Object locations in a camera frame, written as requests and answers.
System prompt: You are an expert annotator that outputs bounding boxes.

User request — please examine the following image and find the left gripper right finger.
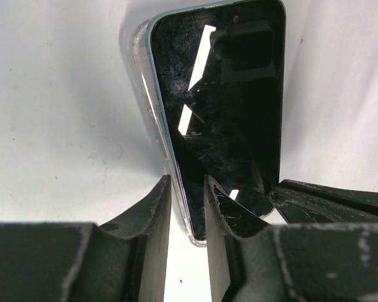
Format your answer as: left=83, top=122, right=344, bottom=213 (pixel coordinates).
left=203, top=175, right=269, bottom=301

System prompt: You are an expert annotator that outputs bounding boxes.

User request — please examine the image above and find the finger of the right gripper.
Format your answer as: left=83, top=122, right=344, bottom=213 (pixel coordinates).
left=268, top=180, right=378, bottom=223

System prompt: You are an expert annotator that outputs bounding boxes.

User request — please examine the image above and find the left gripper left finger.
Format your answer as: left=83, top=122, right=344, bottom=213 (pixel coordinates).
left=99, top=175, right=171, bottom=301

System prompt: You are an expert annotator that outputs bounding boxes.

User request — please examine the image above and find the clear phone case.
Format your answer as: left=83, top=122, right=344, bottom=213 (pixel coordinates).
left=118, top=0, right=286, bottom=249

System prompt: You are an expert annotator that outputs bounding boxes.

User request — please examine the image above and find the black screen phone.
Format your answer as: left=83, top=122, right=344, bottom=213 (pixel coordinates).
left=146, top=0, right=287, bottom=243

